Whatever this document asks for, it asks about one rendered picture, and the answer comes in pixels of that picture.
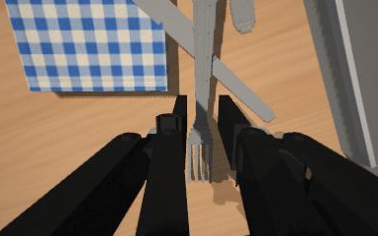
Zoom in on grey metal spoon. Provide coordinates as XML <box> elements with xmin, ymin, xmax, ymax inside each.
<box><xmin>229</xmin><ymin>0</ymin><xmax>256</xmax><ymax>33</ymax></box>

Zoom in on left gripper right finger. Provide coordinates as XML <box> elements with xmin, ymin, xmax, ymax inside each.
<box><xmin>218</xmin><ymin>94</ymin><xmax>378</xmax><ymax>236</ymax></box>

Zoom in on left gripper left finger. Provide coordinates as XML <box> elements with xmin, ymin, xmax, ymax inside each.
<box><xmin>0</xmin><ymin>94</ymin><xmax>190</xmax><ymax>236</ymax></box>

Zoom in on blue and white checkered towel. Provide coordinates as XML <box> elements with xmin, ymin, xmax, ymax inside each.
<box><xmin>4</xmin><ymin>0</ymin><xmax>170</xmax><ymax>92</ymax></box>

